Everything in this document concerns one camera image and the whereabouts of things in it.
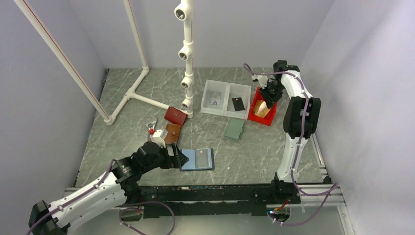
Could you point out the adjustable wrench red handle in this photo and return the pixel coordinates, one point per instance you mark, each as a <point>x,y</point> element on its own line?
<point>152,124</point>

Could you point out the black credit card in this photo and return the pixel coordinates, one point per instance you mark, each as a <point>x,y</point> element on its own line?
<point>238,104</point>

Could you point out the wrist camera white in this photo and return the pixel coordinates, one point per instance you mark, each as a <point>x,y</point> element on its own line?
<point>256,78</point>
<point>158,136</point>

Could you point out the orange card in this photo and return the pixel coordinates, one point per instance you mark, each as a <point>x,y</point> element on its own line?
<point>261,109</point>

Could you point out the aluminium extrusion frame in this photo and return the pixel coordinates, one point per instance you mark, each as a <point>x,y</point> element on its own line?
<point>316,195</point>

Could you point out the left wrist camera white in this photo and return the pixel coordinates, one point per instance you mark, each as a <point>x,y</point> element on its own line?
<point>158,136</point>

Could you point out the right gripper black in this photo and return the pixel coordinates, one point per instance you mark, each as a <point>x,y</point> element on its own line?
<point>270,100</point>

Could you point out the brown leather wallet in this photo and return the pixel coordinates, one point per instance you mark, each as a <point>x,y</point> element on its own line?
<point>173,133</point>

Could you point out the red plastic bin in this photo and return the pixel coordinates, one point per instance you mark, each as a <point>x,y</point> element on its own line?
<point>266,120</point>

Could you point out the silver VIP credit card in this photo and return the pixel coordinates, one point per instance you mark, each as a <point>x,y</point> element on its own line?
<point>215,98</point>

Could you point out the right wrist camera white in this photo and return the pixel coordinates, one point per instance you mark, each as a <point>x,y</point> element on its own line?
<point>256,78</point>

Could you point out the clear plastic divided box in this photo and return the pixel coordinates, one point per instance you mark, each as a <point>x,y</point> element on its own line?
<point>228,91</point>

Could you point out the red leather wallet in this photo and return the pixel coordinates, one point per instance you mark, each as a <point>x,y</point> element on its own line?
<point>175,116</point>

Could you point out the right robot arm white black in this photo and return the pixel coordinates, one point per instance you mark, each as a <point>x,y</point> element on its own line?
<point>301,117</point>

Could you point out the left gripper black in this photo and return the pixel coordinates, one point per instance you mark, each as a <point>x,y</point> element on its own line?
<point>180,158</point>

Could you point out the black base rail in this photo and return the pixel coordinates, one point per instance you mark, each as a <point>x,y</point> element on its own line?
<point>253,199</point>

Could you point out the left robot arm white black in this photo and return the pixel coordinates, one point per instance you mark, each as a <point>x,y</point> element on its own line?
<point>117,186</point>

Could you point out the blue leather card holder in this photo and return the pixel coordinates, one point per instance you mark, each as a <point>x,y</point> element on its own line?
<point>198,159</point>

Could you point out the white PVC pipe frame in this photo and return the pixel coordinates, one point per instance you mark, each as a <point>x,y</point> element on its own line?
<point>42,76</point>

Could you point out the green leather card holder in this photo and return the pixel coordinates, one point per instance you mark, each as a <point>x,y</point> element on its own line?
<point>234,129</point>

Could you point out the white PVC pipe post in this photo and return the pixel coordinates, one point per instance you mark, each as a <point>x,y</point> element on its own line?
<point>184,13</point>

